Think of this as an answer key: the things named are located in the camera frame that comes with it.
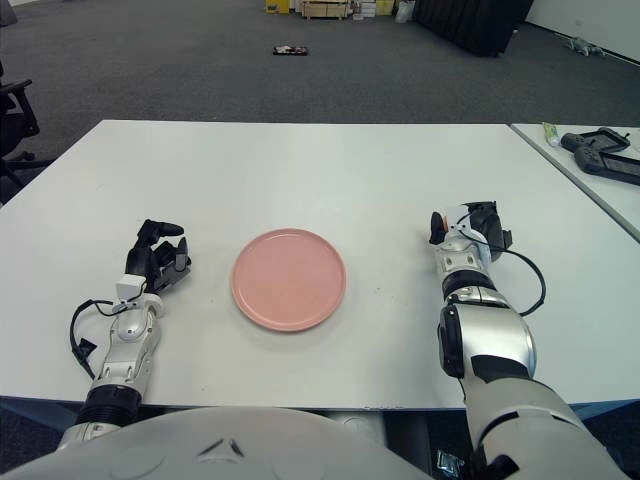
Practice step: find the shiny metal bracket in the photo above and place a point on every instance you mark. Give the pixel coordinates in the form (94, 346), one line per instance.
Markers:
(447, 461)

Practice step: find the black draped curtain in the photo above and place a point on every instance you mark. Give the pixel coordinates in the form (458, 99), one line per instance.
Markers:
(475, 25)

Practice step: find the white plastic bag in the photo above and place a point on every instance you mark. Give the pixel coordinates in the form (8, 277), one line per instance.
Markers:
(405, 12)

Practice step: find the yellow cardboard box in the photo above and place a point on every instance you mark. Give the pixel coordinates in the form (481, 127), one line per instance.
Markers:
(277, 6)

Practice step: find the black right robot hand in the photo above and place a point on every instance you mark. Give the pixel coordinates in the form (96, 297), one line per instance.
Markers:
(487, 230)

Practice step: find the grey robot torso shell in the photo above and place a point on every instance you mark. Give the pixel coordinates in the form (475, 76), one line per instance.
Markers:
(225, 450)

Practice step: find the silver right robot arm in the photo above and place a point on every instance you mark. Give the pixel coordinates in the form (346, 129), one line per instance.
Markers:
(485, 330)

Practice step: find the wooden pallet crate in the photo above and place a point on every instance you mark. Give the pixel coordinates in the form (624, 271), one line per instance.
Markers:
(325, 9)

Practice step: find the black handheld controller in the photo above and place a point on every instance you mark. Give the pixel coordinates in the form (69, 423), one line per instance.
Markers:
(607, 167)
(595, 141)

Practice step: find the black office chair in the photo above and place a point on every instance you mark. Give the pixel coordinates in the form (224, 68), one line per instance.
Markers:
(15, 130)

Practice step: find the green white tube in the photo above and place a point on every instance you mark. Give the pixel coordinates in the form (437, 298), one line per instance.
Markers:
(552, 133)

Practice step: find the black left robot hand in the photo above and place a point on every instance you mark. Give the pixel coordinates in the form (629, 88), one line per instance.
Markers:
(140, 257)

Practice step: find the blue table frame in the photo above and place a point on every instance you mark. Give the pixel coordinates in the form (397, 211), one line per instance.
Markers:
(40, 407)

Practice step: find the pink round plate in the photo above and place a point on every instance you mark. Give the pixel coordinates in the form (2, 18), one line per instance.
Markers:
(288, 280)

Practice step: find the grey robot dog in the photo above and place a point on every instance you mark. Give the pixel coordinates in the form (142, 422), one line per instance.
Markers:
(585, 46)

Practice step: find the black flat tray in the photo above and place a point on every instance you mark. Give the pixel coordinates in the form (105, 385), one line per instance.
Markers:
(291, 50)

